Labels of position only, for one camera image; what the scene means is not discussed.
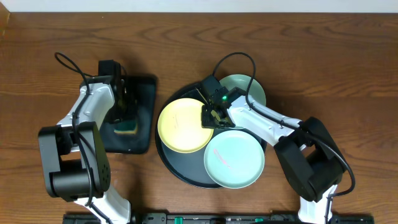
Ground green and yellow sponge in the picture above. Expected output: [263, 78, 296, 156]
[114, 119, 138, 134]

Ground yellow plate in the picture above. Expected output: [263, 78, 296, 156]
[157, 98, 213, 154]

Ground mint green plate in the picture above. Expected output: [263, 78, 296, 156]
[218, 73, 267, 108]
[203, 130, 265, 189]

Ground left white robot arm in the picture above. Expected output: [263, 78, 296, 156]
[38, 75, 138, 223]

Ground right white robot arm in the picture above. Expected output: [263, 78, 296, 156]
[201, 86, 352, 223]

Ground black rectangular tray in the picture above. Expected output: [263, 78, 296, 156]
[99, 76, 156, 154]

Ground black round serving tray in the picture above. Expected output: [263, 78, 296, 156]
[155, 82, 221, 189]

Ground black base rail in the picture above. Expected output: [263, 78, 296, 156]
[62, 213, 374, 224]

